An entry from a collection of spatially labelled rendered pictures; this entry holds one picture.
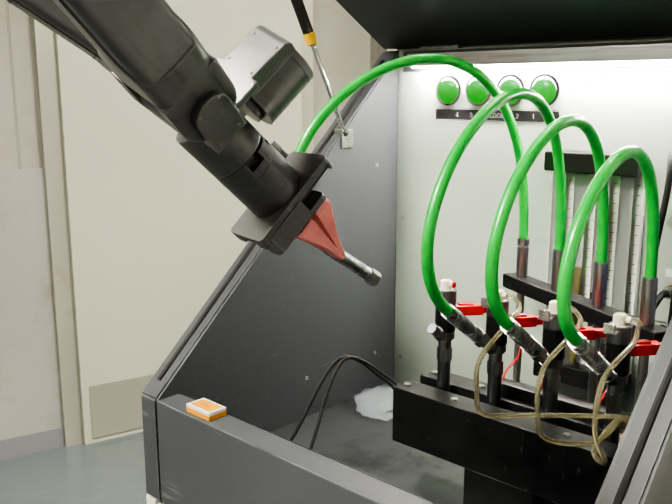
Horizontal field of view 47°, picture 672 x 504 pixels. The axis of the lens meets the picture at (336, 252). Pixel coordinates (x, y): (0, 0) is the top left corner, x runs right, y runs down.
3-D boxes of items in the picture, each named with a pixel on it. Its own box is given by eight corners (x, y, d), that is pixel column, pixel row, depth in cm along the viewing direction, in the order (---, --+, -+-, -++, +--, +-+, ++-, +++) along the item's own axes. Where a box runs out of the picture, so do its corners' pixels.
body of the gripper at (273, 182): (339, 168, 73) (288, 113, 69) (274, 254, 70) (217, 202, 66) (303, 163, 78) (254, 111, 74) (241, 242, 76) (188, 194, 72)
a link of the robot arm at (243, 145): (160, 129, 69) (179, 139, 64) (211, 73, 70) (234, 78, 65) (213, 180, 73) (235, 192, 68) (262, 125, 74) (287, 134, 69)
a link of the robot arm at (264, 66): (120, 68, 62) (191, 120, 59) (216, -36, 64) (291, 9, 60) (184, 140, 73) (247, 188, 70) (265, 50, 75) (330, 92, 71)
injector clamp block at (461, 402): (390, 486, 111) (392, 384, 108) (432, 462, 118) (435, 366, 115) (625, 588, 88) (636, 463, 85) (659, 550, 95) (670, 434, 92)
